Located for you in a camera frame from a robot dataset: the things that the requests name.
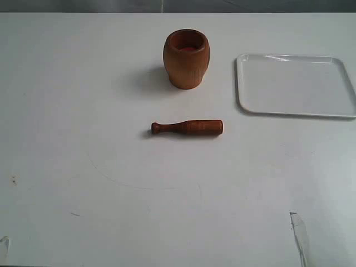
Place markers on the dark brown wooden pestle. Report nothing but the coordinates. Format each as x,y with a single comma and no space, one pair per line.
190,127

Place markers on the wooden mortar cup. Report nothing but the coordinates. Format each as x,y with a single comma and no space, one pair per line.
186,69

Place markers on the white rectangular plastic tray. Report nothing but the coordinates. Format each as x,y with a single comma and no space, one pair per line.
294,85

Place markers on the clear tape strip right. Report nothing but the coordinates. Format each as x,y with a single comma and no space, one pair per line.
301,238

